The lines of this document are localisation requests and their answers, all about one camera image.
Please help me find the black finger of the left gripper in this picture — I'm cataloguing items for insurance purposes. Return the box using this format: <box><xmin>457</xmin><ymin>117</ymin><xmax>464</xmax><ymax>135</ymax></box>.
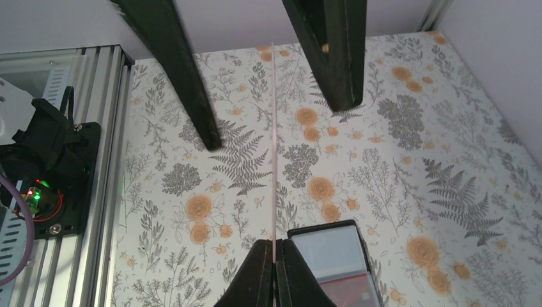
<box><xmin>283</xmin><ymin>0</ymin><xmax>368</xmax><ymax>112</ymax></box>
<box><xmin>111</xmin><ymin>0</ymin><xmax>222</xmax><ymax>152</ymax></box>

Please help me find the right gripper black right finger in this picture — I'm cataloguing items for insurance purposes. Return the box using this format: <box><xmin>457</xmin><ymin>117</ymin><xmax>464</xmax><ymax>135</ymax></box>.
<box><xmin>275</xmin><ymin>239</ymin><xmax>336</xmax><ymax>307</ymax></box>

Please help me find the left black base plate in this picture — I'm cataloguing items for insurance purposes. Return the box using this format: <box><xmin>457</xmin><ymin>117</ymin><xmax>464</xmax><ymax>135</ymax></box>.
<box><xmin>0</xmin><ymin>86</ymin><xmax>102</xmax><ymax>240</ymax></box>

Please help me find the floral table mat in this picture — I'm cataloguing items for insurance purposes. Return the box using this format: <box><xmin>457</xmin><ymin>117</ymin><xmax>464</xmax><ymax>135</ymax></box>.
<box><xmin>110</xmin><ymin>32</ymin><xmax>541</xmax><ymax>306</ymax></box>

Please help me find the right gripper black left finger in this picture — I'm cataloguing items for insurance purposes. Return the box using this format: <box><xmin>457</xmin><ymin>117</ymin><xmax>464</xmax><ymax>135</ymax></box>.
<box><xmin>215</xmin><ymin>239</ymin><xmax>274</xmax><ymax>307</ymax></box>

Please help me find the aluminium rail frame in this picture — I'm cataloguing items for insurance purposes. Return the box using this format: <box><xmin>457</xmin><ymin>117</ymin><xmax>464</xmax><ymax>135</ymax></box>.
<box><xmin>1</xmin><ymin>45</ymin><xmax>134</xmax><ymax>306</ymax></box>

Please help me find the black card holder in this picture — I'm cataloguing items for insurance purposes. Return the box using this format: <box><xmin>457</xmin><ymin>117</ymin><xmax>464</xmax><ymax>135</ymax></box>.
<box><xmin>287</xmin><ymin>219</ymin><xmax>384</xmax><ymax>307</ymax></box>

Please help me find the red credit card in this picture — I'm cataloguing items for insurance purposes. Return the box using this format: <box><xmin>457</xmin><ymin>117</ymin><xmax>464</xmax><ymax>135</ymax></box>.
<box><xmin>270</xmin><ymin>43</ymin><xmax>278</xmax><ymax>264</ymax></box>

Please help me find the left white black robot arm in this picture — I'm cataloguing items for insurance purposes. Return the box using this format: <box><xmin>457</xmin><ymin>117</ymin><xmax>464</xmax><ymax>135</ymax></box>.
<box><xmin>1</xmin><ymin>1</ymin><xmax>368</xmax><ymax>189</ymax></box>

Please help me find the grey slotted cable duct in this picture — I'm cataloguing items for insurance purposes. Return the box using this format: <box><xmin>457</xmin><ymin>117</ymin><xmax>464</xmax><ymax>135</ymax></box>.
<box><xmin>1</xmin><ymin>62</ymin><xmax>71</xmax><ymax>306</ymax></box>

